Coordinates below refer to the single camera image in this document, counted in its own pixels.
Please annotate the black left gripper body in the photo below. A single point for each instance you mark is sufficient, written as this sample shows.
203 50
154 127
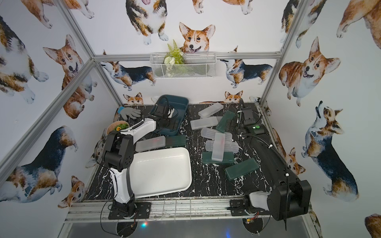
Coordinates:
166 112

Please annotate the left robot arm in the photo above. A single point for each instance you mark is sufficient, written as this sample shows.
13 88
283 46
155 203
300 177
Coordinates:
118 153

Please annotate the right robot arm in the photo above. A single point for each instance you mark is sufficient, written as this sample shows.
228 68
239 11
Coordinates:
288 196

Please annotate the teal plastic storage box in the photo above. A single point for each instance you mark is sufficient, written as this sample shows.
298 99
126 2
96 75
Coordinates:
178 106

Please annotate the dark green pencil case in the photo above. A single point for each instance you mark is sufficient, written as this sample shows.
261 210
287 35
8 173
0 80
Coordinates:
175 141

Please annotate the white plastic storage box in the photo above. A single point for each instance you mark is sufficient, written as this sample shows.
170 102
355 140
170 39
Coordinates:
160 172

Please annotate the dark green case upright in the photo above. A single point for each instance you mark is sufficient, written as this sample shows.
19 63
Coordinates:
224 123

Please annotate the grey work glove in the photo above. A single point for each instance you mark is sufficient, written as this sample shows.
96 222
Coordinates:
129 113

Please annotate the dark green case middle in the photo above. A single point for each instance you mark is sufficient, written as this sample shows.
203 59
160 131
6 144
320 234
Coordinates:
228 158

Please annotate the beige pot with green plant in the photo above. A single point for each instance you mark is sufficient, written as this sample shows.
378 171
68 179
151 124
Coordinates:
117 126

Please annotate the dark green case near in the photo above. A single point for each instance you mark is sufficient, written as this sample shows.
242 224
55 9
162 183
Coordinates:
241 169

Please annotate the artificial fern plant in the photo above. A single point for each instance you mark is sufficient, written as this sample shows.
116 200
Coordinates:
174 60

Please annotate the white wire wall basket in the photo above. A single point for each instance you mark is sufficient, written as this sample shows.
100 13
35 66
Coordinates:
196 65

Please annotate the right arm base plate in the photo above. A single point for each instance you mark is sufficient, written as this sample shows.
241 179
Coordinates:
242 207

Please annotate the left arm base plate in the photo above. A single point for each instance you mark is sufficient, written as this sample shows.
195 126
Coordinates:
131 210

